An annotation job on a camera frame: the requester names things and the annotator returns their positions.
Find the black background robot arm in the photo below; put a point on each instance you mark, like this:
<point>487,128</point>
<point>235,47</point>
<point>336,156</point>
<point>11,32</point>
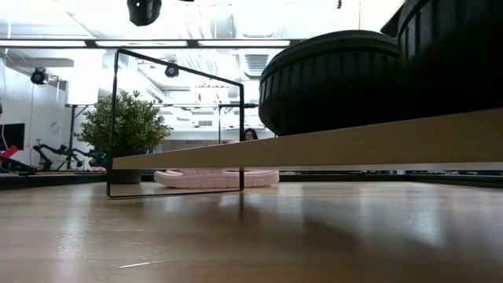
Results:
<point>63,151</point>

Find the pink slide sandal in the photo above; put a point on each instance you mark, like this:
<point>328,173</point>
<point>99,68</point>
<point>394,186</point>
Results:
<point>216,178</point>

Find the black background pole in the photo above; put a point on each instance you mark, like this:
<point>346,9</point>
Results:
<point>73,129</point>

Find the round black ceiling camera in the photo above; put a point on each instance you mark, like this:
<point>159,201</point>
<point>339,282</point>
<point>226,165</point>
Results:
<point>39,76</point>
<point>171,71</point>

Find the black wall monitor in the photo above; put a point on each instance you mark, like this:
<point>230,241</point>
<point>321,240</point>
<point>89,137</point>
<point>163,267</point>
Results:
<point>12,137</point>

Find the person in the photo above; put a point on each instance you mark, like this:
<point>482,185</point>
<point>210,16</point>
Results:
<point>251,134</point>

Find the black background stand frame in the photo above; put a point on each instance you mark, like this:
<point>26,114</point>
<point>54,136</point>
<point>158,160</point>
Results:
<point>232,106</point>

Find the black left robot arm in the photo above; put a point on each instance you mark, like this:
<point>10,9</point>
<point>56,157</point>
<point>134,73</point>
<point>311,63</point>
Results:
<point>143,12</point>

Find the black aluminium table frame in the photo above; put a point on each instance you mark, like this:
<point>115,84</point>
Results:
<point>59,179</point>

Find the wooden shelf with black frame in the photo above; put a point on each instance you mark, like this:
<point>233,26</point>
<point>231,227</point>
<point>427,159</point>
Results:
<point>314,147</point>

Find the green potted plant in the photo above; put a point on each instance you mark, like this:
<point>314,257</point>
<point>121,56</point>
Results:
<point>125,126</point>

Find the black overhead crossbar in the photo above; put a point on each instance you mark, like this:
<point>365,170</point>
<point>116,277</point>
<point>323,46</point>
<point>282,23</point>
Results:
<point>157,43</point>

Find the red background object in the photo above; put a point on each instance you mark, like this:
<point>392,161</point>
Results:
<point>8,152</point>

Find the black slide sandal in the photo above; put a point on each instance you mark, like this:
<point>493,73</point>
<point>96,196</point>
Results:
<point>456,59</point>
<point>330,86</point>

